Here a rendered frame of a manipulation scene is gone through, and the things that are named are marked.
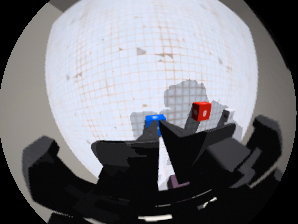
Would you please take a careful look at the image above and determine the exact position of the small blue block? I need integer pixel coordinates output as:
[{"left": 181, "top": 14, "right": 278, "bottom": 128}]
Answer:
[{"left": 146, "top": 115, "right": 165, "bottom": 136}]

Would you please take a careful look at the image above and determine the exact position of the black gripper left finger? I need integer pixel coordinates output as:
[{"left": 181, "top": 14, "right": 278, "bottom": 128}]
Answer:
[{"left": 90, "top": 120, "right": 160, "bottom": 183}]

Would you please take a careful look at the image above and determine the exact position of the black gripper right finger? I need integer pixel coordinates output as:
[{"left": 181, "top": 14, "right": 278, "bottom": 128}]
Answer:
[{"left": 160, "top": 120, "right": 235, "bottom": 185}]

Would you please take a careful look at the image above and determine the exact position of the red block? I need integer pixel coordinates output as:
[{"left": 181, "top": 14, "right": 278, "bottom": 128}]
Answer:
[{"left": 192, "top": 101, "right": 212, "bottom": 121}]

